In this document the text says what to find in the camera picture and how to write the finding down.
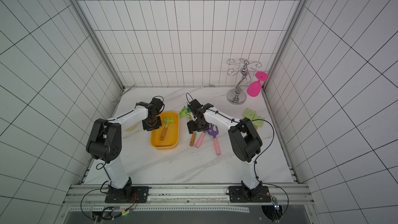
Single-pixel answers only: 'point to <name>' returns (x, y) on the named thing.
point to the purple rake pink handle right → (212, 132)
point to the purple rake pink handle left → (200, 139)
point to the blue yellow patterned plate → (130, 127)
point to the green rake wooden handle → (193, 139)
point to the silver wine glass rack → (238, 96)
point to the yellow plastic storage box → (171, 137)
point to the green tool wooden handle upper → (183, 113)
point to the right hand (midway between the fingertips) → (190, 131)
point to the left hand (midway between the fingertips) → (153, 130)
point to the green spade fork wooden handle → (167, 121)
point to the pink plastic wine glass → (254, 88)
